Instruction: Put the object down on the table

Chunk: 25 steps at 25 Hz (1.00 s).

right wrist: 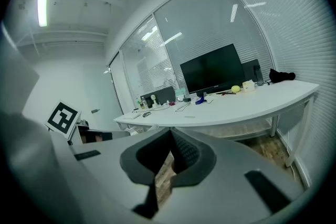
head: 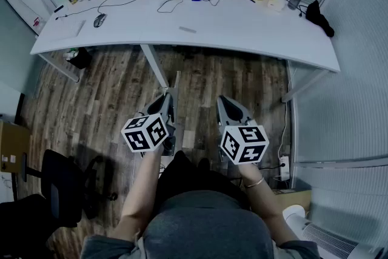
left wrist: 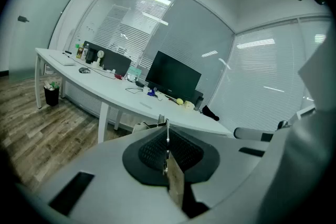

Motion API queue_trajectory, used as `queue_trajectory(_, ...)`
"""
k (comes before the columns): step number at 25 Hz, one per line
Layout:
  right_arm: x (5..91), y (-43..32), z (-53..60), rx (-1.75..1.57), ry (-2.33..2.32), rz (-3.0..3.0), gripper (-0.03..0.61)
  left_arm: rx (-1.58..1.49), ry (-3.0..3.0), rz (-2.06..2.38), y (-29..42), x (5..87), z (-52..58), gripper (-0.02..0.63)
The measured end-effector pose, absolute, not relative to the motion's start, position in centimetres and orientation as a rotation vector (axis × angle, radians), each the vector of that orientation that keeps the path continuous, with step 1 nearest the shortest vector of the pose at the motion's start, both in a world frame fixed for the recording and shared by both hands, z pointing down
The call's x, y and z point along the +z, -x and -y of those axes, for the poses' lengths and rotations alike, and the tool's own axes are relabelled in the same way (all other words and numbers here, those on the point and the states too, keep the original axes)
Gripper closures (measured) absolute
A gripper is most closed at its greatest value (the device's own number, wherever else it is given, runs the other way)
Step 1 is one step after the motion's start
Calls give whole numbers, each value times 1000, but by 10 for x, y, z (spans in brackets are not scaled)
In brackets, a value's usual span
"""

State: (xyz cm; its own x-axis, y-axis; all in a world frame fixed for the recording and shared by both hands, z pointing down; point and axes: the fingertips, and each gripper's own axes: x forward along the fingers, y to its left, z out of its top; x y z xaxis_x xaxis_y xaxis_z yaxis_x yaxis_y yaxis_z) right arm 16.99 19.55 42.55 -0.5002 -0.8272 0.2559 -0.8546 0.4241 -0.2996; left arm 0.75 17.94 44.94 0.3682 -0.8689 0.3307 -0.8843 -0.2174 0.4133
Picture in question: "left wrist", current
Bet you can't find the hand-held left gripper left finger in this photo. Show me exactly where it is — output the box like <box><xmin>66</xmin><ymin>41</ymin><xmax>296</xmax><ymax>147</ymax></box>
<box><xmin>31</xmin><ymin>127</ymin><xmax>190</xmax><ymax>224</ymax></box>

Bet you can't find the black adapter cable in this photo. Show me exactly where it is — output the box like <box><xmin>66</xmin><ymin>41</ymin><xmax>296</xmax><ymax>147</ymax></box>
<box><xmin>125</xmin><ymin>86</ymin><xmax>144</xmax><ymax>94</ymax></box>

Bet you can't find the black folded umbrella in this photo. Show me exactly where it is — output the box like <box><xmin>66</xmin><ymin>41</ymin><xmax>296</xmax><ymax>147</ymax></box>
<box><xmin>201</xmin><ymin>104</ymin><xmax>220</xmax><ymax>122</ymax></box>

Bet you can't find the black mouse cable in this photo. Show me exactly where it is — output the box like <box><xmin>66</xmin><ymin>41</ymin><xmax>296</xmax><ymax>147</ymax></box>
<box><xmin>62</xmin><ymin>52</ymin><xmax>117</xmax><ymax>80</ymax></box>

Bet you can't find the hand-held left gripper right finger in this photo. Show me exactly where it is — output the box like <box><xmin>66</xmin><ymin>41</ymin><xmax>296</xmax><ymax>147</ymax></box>
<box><xmin>170</xmin><ymin>125</ymin><xmax>271</xmax><ymax>221</ymax></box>

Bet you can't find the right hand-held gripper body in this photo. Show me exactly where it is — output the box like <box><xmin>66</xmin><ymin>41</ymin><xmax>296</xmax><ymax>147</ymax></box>
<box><xmin>277</xmin><ymin>105</ymin><xmax>316</xmax><ymax>131</ymax></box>

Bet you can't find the teal accessory package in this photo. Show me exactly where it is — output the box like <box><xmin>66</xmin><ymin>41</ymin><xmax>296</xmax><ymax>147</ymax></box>
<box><xmin>126</xmin><ymin>65</ymin><xmax>143</xmax><ymax>83</ymax></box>

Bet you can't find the white keyboard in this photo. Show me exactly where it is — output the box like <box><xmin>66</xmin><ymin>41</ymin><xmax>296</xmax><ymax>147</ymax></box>
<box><xmin>49</xmin><ymin>54</ymin><xmax>76</xmax><ymax>67</ymax></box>

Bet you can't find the white desk leg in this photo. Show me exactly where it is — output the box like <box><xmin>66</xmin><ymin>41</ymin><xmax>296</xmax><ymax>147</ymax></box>
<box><xmin>98</xmin><ymin>101</ymin><xmax>110</xmax><ymax>144</ymax></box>
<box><xmin>113</xmin><ymin>110</ymin><xmax>123</xmax><ymax>131</ymax></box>
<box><xmin>35</xmin><ymin>54</ymin><xmax>43</xmax><ymax>110</ymax></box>

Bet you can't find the small white desk fan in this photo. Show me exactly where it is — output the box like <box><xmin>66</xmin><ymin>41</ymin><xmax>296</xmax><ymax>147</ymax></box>
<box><xmin>91</xmin><ymin>50</ymin><xmax>105</xmax><ymax>68</ymax></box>

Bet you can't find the black trash bin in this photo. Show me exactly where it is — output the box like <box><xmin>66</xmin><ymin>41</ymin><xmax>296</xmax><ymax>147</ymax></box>
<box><xmin>43</xmin><ymin>81</ymin><xmax>60</xmax><ymax>107</ymax></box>

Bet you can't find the black tumbler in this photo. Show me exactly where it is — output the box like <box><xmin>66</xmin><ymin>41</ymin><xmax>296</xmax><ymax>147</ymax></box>
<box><xmin>86</xmin><ymin>47</ymin><xmax>96</xmax><ymax>65</ymax></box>

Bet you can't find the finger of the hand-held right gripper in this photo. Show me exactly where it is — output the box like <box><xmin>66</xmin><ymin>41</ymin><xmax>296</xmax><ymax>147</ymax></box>
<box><xmin>233</xmin><ymin>127</ymin><xmax>274</xmax><ymax>143</ymax></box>

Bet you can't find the black computer monitor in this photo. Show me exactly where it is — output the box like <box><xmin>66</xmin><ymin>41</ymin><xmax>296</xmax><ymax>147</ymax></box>
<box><xmin>145</xmin><ymin>50</ymin><xmax>202</xmax><ymax>100</ymax></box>

